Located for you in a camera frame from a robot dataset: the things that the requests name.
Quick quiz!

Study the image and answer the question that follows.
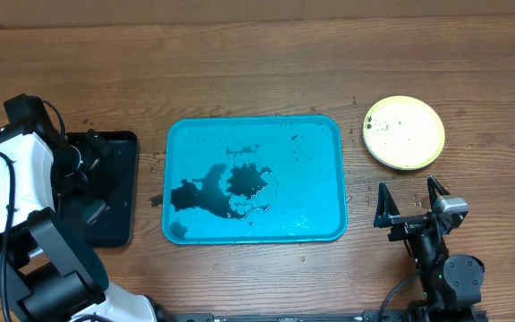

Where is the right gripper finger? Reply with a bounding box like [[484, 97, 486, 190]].
[[426, 175, 450, 208], [374, 182, 401, 227]]

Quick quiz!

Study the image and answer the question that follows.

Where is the yellow-green plate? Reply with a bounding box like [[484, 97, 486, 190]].
[[362, 96, 445, 171]]

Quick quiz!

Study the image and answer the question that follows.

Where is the dark green sponge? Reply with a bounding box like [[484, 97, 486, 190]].
[[85, 200, 109, 225]]

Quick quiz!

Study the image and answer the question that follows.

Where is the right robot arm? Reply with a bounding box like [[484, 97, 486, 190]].
[[374, 176, 485, 321]]

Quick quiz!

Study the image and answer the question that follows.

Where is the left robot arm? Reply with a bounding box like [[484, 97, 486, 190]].
[[0, 132, 165, 321]]

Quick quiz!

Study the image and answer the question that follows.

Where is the black rectangular water tray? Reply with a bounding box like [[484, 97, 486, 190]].
[[55, 131, 139, 248]]

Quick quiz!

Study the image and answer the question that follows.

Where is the teal plastic tray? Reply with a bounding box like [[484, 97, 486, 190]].
[[161, 115, 349, 245]]

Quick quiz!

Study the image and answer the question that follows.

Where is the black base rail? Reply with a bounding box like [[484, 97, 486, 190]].
[[169, 309, 418, 322]]

